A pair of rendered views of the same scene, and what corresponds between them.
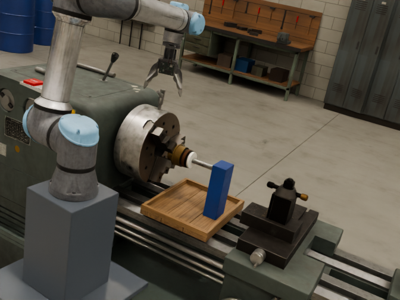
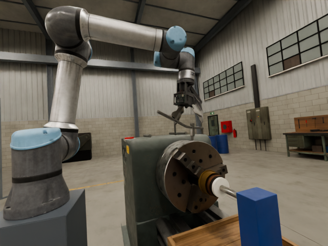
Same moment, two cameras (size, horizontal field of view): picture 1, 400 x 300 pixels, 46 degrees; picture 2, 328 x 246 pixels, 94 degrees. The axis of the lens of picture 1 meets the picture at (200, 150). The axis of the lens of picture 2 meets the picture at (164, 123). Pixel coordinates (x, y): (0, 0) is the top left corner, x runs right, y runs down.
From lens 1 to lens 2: 1.38 m
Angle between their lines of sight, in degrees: 50
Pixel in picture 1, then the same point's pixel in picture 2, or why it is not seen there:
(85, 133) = (17, 134)
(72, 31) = (60, 65)
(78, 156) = (13, 162)
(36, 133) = not seen: hidden behind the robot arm
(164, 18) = (127, 30)
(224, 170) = (253, 201)
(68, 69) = (59, 94)
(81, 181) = (15, 193)
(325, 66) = not seen: outside the picture
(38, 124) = not seen: hidden behind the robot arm
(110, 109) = (152, 143)
